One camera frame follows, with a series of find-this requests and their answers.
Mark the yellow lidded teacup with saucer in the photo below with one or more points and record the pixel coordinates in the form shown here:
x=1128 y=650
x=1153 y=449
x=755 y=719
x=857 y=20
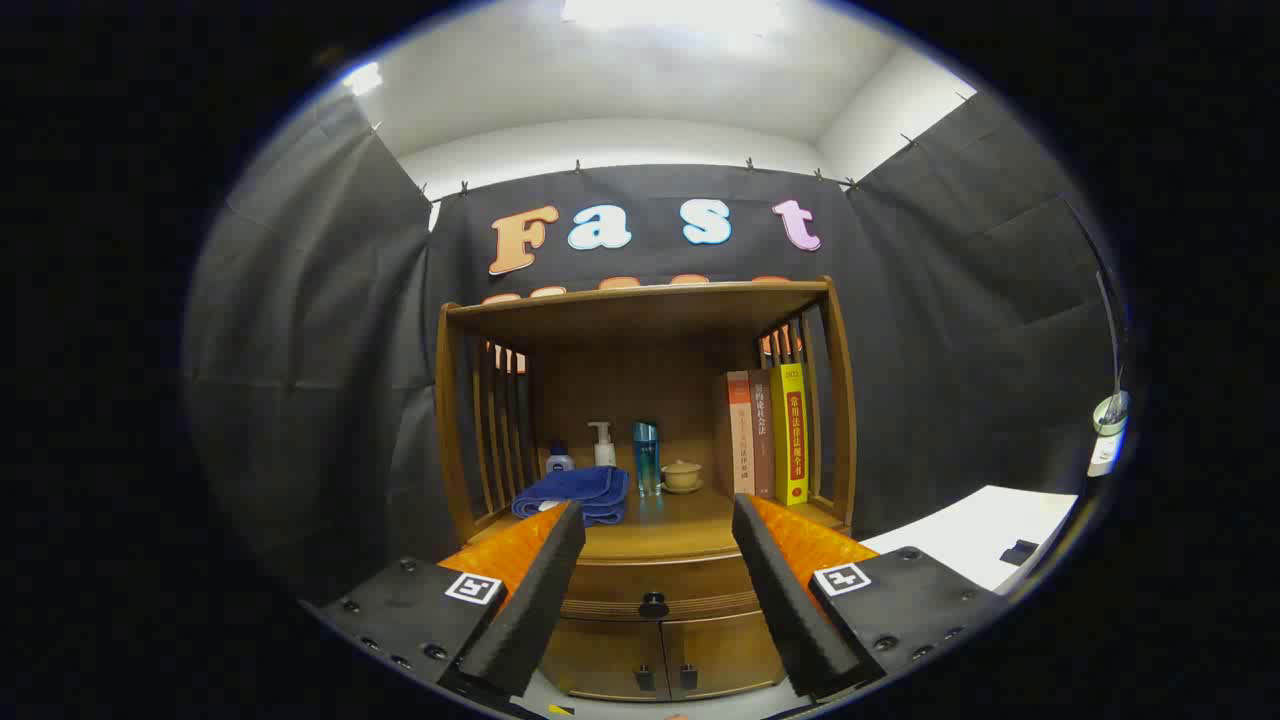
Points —
x=682 y=477

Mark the blue glass bottle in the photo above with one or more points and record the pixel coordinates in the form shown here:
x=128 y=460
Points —
x=646 y=460

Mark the white side table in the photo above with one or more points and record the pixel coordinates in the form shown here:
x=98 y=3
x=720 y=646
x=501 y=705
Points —
x=960 y=535

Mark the beige book with orange label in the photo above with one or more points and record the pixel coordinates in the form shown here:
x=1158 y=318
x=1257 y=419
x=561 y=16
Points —
x=740 y=440

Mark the brown book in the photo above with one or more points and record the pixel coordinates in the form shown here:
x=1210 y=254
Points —
x=762 y=440

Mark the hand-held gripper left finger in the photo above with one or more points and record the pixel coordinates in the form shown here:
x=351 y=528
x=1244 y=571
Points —
x=535 y=610

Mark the wooden countertop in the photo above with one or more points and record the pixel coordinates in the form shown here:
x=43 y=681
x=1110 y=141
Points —
x=680 y=525

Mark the yellow book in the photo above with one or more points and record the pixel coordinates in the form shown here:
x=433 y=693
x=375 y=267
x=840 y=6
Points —
x=792 y=440

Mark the black block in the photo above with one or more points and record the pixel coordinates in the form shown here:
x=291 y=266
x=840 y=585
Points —
x=1020 y=553

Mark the blue folded towel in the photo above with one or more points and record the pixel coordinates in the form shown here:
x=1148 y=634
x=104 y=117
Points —
x=580 y=490

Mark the small blue-capped lotion bottle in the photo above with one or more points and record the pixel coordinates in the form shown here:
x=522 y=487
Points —
x=560 y=462

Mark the wooden drawer with black knob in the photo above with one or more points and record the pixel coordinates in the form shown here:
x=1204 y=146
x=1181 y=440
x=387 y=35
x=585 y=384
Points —
x=620 y=585

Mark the wooden cabinet door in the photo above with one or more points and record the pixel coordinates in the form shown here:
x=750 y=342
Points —
x=725 y=650
x=600 y=655

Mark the white and green device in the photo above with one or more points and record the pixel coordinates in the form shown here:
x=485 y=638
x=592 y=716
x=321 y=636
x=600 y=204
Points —
x=1108 y=420

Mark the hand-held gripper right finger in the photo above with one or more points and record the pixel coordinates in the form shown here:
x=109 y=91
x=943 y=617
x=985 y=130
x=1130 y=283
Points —
x=785 y=610

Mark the wooden cabinet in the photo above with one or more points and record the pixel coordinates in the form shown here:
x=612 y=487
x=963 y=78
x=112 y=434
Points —
x=640 y=390

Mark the ceiling light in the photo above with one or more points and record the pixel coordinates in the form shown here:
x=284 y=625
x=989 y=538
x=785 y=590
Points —
x=363 y=78

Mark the white pump bottle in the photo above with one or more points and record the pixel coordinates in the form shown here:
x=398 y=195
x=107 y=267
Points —
x=604 y=452

